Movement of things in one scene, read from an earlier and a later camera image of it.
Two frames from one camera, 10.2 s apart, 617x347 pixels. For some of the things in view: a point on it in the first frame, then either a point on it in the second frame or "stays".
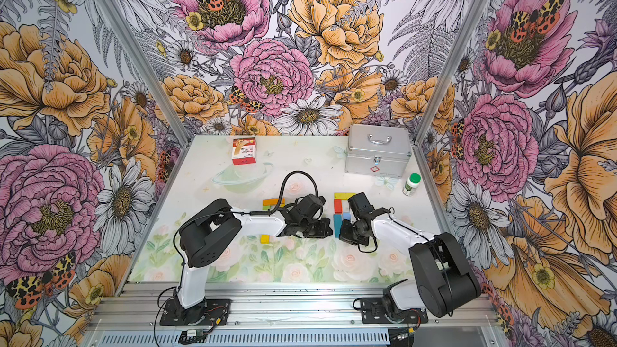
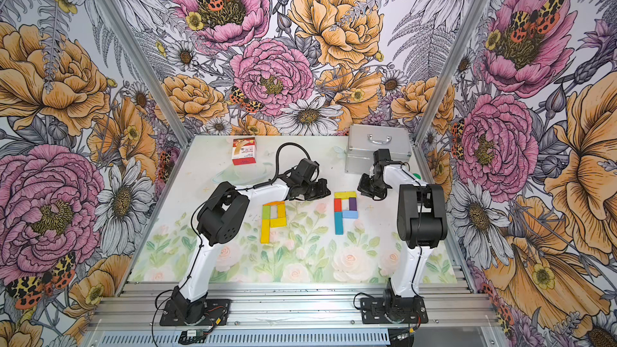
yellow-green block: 344,196 stays
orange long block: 271,202 stays
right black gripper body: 352,234 -> 372,186
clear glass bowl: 243,177 stays
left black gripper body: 314,228 -> 316,189
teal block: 337,221 stays
